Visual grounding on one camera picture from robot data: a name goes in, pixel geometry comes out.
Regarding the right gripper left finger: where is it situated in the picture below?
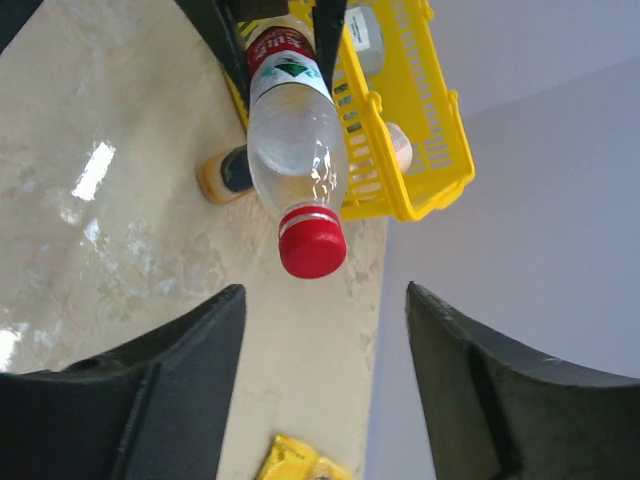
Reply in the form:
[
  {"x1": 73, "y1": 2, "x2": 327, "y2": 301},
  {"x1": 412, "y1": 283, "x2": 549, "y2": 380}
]
[{"x1": 1, "y1": 285, "x2": 246, "y2": 479}]

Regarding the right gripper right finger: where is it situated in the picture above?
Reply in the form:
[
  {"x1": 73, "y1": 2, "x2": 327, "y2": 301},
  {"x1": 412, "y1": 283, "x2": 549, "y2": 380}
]
[{"x1": 405, "y1": 283, "x2": 639, "y2": 479}]

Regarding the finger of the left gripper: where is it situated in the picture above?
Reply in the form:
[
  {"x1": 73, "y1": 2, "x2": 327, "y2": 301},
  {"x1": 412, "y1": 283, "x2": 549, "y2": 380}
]
[
  {"x1": 175, "y1": 0, "x2": 250, "y2": 108},
  {"x1": 311, "y1": 0, "x2": 347, "y2": 92}
]

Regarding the red label water bottle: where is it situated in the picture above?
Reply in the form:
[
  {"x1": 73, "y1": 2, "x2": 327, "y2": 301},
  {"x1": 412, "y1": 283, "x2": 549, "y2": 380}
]
[{"x1": 244, "y1": 17, "x2": 350, "y2": 280}]

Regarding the red bottle cap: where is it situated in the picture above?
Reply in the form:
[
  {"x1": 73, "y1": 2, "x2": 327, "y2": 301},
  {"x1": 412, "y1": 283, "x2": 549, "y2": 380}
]
[{"x1": 278, "y1": 219, "x2": 347, "y2": 279}]

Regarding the orange juice bottle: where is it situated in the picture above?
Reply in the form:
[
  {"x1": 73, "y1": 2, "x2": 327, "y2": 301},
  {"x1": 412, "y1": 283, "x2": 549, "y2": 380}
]
[{"x1": 196, "y1": 145, "x2": 254, "y2": 205}]

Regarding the grey box with label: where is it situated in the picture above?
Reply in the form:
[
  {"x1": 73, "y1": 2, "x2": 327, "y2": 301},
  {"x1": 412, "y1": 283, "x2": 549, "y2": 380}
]
[{"x1": 345, "y1": 5, "x2": 385, "y2": 77}]

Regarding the yellow chips bag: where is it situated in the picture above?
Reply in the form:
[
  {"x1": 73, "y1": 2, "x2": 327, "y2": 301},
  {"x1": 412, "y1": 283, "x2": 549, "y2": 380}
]
[{"x1": 256, "y1": 434, "x2": 353, "y2": 480}]

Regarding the yellow plastic shopping basket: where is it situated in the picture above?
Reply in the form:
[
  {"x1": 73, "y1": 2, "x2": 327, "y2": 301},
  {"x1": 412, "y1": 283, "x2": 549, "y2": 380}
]
[{"x1": 222, "y1": 0, "x2": 476, "y2": 223}]

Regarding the pink toilet paper roll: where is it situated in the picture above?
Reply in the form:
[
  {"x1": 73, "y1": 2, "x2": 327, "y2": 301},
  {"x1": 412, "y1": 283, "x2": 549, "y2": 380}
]
[{"x1": 385, "y1": 122, "x2": 413, "y2": 173}]

